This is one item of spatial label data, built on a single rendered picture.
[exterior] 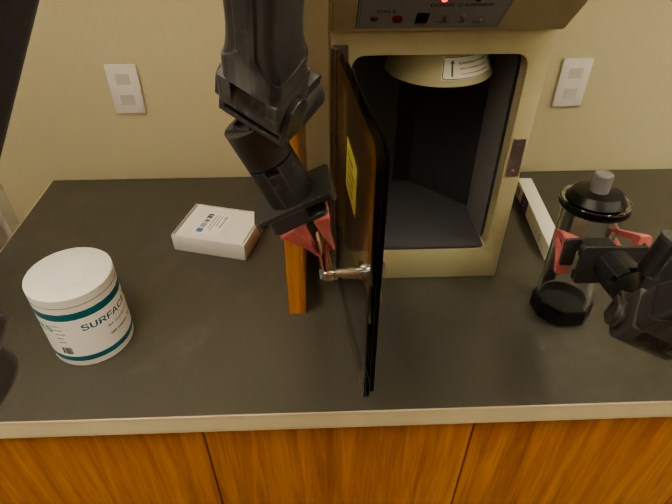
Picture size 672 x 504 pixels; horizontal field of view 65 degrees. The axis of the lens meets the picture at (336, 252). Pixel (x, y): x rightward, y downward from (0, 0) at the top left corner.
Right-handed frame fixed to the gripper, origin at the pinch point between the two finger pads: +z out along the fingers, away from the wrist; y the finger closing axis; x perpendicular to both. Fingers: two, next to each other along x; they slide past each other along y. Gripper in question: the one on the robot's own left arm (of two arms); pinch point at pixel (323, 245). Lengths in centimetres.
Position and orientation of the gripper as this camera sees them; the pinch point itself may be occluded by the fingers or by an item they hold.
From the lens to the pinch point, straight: 68.4
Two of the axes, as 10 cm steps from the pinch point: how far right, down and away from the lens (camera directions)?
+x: 1.3, 6.3, -7.7
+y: -9.1, 3.9, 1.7
